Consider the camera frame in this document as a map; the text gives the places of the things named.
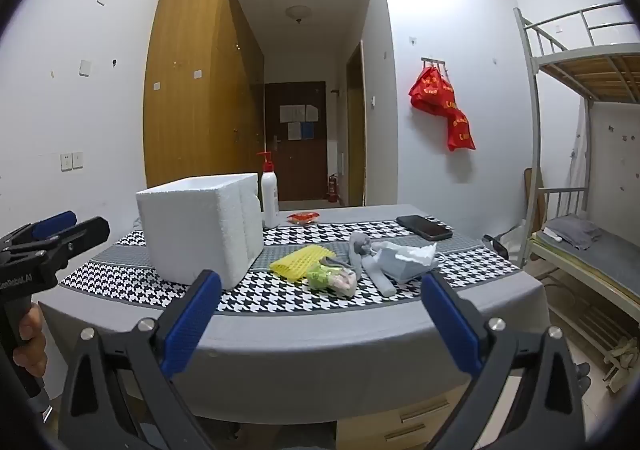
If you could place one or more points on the black smartphone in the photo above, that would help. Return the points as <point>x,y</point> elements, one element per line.
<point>424,227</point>

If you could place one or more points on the pale slippers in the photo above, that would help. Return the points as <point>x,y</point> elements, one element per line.
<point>620,360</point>

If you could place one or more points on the red shopping bag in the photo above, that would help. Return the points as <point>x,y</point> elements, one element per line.
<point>460,132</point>
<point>430,90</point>

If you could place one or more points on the wooden table with drawers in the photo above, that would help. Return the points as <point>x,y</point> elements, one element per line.
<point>400,425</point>

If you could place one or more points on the green plastic candy bag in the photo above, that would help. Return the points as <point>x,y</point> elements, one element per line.
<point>327,280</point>

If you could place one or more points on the white foam box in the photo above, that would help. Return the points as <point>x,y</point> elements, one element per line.
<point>195,230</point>

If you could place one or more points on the red snack packet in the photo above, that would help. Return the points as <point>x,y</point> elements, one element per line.
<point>303,217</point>

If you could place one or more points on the white sock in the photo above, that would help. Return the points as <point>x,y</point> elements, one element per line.
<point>381,280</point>

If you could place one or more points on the person's left hand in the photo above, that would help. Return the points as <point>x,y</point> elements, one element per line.
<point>32,340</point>

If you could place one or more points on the wooden boards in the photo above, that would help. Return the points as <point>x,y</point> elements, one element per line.
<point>534,195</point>

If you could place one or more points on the blue face mask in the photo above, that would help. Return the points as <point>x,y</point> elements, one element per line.
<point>405,265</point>

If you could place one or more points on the white paper sheet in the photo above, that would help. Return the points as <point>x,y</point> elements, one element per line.
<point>292,113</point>
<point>312,113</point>
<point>294,131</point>

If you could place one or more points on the wooden wardrobe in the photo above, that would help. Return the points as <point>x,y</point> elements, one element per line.
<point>195,120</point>

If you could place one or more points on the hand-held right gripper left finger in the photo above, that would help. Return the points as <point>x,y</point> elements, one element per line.
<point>192,320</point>

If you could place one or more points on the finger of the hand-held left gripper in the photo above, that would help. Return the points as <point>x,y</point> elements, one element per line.
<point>82,235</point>
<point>55,222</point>

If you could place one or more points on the metal wall hook rack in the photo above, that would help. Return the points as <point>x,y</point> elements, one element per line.
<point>433,61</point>

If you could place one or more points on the white wall socket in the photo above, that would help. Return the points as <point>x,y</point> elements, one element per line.
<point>66,161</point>
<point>78,159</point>

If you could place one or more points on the blue paper sheet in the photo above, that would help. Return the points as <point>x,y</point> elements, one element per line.
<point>307,130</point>

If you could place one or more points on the yellow mesh sponge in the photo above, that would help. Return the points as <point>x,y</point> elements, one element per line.
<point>300,262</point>

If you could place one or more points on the dark brown entrance door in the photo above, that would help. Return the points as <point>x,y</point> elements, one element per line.
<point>295,165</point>

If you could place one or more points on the black chair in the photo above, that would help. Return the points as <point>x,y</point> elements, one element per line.
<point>496,246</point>

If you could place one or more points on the red fire extinguisher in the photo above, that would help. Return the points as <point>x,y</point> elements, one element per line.
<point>333,190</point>

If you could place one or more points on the round ceiling lamp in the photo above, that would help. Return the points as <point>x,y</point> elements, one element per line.
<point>298,12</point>

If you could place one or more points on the white tube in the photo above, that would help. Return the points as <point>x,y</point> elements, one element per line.
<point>551,233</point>

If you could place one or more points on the grey folded cloth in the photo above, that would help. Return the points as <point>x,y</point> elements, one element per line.
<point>575,232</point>

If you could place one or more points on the metal bunk bed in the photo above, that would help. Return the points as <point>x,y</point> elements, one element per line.
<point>595,275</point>

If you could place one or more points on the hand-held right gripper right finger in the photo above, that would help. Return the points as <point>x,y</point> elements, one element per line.
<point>450,325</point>

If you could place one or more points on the white pump bottle red cap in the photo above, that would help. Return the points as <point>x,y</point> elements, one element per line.
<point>270,200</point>

